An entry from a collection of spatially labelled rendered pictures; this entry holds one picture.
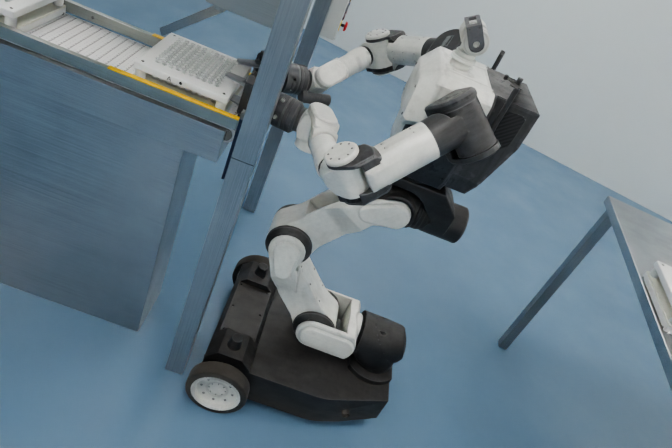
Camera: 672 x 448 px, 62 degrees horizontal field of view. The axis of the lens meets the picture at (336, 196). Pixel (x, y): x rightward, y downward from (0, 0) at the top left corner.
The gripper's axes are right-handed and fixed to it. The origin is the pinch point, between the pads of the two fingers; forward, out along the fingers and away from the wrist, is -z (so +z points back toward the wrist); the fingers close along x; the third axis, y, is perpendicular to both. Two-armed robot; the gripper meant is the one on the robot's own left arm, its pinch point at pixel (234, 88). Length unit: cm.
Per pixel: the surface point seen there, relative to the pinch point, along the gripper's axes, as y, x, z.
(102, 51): 0.1, 7.4, -37.4
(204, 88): -7.0, 0.1, -5.1
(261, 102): -13.2, -6.5, 11.1
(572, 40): 330, 9, 140
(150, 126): -10.7, 15.0, -15.0
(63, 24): 4, 7, -52
